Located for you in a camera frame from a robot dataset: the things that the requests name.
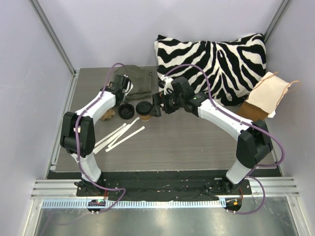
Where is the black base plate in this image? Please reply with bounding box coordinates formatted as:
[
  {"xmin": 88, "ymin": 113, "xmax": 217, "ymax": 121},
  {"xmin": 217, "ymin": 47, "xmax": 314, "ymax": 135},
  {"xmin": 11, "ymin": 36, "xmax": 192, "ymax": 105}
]
[{"xmin": 75, "ymin": 170, "xmax": 252, "ymax": 202}]

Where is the black plastic cup lid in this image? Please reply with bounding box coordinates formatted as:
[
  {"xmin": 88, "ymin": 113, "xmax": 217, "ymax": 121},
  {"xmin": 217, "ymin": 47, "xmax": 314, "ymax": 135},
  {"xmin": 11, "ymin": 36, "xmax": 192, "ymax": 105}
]
[
  {"xmin": 136, "ymin": 101, "xmax": 152, "ymax": 116},
  {"xmin": 118, "ymin": 103, "xmax": 135, "ymax": 119}
]

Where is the cream cloth drawstring bag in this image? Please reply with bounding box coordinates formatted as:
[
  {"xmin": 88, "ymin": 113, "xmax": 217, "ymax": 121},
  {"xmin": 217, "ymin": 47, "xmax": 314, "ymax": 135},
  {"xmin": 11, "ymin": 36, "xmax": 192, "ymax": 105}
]
[{"xmin": 248, "ymin": 72, "xmax": 301, "ymax": 118}]

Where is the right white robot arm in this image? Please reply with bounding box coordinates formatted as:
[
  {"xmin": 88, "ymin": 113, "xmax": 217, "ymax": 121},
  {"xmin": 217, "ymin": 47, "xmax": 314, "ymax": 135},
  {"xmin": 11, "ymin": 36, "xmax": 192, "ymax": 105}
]
[{"xmin": 152, "ymin": 77, "xmax": 273, "ymax": 194}]

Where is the olive green folded cloth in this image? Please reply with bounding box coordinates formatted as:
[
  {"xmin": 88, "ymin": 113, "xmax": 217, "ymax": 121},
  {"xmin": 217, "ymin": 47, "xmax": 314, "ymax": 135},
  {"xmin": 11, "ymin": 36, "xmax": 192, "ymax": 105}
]
[{"xmin": 114, "ymin": 65, "xmax": 152, "ymax": 101}]

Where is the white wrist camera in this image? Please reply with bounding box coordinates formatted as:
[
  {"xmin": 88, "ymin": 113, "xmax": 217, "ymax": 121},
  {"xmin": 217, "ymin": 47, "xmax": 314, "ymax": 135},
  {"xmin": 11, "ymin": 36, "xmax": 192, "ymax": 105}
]
[
  {"xmin": 123, "ymin": 75, "xmax": 133, "ymax": 96},
  {"xmin": 159, "ymin": 75, "xmax": 174, "ymax": 95}
]

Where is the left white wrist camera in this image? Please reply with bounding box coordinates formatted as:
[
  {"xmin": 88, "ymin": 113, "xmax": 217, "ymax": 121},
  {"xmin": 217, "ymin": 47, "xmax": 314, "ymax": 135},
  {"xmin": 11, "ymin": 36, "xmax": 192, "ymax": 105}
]
[{"xmin": 123, "ymin": 75, "xmax": 133, "ymax": 96}]

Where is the zebra print pillow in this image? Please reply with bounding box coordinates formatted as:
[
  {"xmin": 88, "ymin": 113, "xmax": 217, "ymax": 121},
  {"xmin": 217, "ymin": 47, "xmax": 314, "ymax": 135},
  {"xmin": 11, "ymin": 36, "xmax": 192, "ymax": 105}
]
[{"xmin": 154, "ymin": 33, "xmax": 266, "ymax": 106}]

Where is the brown paper coffee cup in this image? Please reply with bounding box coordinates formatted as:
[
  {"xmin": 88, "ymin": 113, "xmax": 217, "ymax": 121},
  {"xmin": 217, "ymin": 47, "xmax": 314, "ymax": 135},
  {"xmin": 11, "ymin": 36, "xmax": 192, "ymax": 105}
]
[{"xmin": 139, "ymin": 114, "xmax": 151, "ymax": 121}]

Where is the brown paper bag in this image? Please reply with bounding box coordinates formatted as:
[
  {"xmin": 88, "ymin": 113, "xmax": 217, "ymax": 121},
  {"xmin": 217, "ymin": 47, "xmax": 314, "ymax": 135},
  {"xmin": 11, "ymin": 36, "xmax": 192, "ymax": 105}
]
[{"xmin": 237, "ymin": 97, "xmax": 269, "ymax": 121}]

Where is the brown cardboard cup carrier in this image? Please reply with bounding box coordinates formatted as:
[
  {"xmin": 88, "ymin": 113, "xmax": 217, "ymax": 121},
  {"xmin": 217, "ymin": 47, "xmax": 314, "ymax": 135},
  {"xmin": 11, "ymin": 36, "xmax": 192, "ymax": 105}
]
[{"xmin": 100, "ymin": 108, "xmax": 115, "ymax": 120}]

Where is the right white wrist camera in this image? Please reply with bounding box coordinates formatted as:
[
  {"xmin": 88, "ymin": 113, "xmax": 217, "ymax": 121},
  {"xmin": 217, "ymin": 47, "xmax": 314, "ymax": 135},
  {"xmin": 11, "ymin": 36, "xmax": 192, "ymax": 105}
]
[{"xmin": 159, "ymin": 75, "xmax": 174, "ymax": 95}]

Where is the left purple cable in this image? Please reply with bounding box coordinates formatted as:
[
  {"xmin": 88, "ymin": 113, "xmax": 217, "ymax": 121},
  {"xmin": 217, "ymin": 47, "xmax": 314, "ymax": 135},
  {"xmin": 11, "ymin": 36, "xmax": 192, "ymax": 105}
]
[{"xmin": 73, "ymin": 62, "xmax": 126, "ymax": 226}]

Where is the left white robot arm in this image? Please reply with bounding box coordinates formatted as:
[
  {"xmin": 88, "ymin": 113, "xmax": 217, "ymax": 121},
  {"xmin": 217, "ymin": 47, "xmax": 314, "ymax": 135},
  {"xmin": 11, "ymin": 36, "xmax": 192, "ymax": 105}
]
[{"xmin": 60, "ymin": 75, "xmax": 133, "ymax": 196}]

